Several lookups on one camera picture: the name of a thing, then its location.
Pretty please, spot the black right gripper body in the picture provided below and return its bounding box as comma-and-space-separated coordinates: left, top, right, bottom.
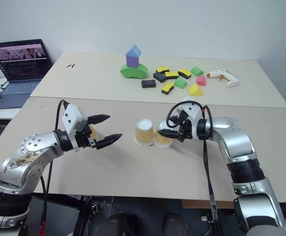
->
176, 111, 195, 143

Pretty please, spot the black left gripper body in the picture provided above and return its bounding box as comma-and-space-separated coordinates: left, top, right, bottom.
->
71, 124, 97, 150

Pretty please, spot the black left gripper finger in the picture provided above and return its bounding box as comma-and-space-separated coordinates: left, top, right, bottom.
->
86, 114, 111, 125
95, 133, 123, 150

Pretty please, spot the clear cup lying down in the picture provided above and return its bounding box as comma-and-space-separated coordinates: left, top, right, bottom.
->
134, 118, 156, 148

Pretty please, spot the yellow foam block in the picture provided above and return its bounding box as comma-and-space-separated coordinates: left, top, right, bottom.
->
188, 83, 204, 96

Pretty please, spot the pink foam block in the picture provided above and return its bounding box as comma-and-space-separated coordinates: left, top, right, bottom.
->
195, 75, 207, 87

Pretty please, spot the green foam arch block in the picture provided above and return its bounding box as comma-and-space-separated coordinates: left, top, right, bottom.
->
119, 63, 149, 80

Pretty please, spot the white glue gun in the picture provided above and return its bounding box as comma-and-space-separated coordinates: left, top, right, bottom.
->
206, 68, 240, 89

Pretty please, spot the purple foam cube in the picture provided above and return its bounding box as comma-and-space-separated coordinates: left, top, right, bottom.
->
126, 54, 140, 68

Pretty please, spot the blue foam roof block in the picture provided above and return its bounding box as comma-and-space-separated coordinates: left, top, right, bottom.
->
125, 44, 143, 57

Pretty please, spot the dark rounded shape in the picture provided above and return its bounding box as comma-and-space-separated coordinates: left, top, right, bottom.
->
99, 212, 131, 236
162, 211, 190, 236

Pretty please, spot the grey open laptop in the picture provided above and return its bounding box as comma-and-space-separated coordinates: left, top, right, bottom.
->
0, 38, 53, 111

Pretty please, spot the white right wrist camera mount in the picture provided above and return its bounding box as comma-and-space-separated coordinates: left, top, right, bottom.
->
182, 96, 205, 141

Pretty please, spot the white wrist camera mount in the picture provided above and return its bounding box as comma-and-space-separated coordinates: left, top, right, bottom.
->
182, 96, 205, 141
61, 103, 88, 152

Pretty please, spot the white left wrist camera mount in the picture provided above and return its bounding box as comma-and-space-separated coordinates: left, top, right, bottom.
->
61, 103, 88, 152

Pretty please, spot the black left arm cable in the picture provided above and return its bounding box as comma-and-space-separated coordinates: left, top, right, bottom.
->
39, 99, 68, 236

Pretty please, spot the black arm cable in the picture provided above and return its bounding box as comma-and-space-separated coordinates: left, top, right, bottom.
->
39, 99, 68, 236
165, 100, 220, 236

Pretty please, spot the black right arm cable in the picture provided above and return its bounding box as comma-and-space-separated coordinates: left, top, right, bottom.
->
165, 100, 220, 236

